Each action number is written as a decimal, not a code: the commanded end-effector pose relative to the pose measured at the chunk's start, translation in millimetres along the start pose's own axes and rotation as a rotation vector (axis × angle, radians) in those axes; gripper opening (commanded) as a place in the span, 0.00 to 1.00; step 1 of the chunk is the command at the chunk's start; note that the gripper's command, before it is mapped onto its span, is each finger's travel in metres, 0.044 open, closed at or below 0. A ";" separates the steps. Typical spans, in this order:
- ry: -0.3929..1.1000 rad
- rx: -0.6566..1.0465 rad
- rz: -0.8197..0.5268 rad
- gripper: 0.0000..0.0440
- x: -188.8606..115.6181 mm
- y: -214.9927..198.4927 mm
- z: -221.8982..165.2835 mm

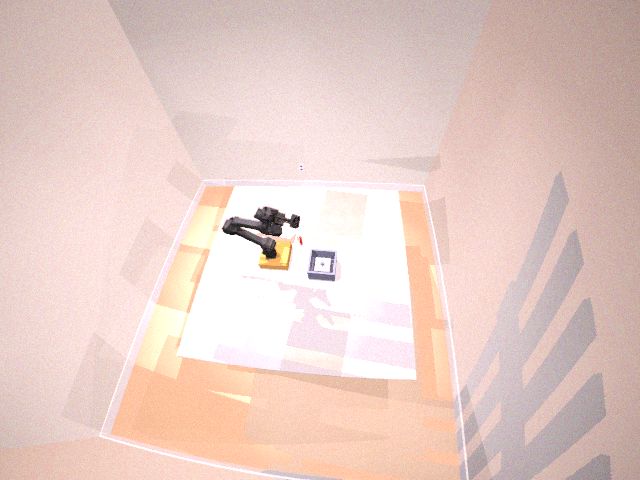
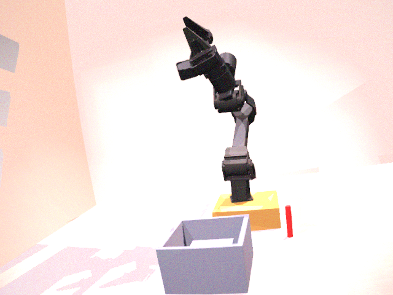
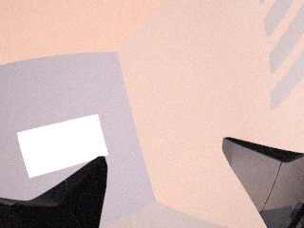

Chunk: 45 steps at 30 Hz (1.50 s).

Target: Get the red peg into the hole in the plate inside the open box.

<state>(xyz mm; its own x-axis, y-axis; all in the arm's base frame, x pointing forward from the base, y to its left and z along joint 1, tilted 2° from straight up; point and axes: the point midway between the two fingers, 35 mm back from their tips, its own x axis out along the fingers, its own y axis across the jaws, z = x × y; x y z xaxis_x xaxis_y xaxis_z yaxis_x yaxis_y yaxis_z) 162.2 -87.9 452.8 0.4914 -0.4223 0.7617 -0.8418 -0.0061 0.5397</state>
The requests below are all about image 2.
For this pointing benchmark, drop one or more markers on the white square plate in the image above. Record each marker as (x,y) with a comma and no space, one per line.
(227,241)

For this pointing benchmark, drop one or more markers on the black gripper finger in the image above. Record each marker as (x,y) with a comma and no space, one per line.
(198,47)
(195,27)

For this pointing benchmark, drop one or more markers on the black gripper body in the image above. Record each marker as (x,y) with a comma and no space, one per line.
(213,65)

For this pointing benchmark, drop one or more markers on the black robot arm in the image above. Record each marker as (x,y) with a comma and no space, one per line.
(237,167)

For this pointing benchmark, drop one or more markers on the red peg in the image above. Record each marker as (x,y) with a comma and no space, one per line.
(289,221)

